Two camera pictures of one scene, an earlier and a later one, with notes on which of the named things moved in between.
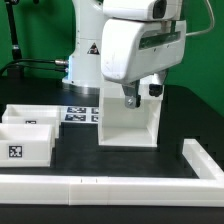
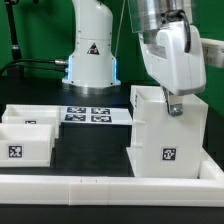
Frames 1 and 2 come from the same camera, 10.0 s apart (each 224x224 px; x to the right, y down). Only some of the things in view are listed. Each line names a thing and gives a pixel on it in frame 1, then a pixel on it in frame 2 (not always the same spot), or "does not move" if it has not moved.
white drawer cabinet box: (120, 126) -> (164, 146)
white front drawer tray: (25, 145) does not move
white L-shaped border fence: (207, 190) does not move
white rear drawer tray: (41, 114) does not move
